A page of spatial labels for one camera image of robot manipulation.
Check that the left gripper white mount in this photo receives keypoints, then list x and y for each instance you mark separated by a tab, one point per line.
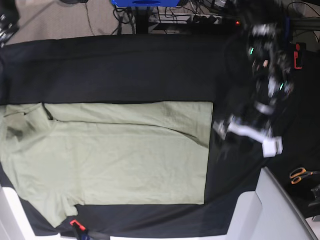
259	128

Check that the sage green T-shirt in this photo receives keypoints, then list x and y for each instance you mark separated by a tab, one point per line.
59	156

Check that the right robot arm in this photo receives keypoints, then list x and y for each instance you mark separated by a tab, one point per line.
9	19

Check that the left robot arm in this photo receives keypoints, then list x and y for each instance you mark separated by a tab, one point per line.
266	30

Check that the grey white cabinet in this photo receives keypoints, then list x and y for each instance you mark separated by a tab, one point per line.
268	213

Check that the orange clamp at right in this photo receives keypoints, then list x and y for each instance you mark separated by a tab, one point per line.
299	55

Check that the orange clamp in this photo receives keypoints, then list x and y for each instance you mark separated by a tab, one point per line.
80	232
299	55

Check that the black table cloth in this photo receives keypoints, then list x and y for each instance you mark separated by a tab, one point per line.
134	69

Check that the white power strip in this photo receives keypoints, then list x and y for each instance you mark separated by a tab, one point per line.
188	18

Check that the black stand pole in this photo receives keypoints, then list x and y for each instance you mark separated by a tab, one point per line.
142	16

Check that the blue plastic box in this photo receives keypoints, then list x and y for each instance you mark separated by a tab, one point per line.
145	3

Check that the orange clamp at bottom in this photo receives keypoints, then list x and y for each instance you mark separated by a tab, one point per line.
80	232

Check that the white block at left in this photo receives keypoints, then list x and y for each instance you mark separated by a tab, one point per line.
14	224

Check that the orange handled scissors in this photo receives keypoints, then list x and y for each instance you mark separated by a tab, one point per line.
300	174

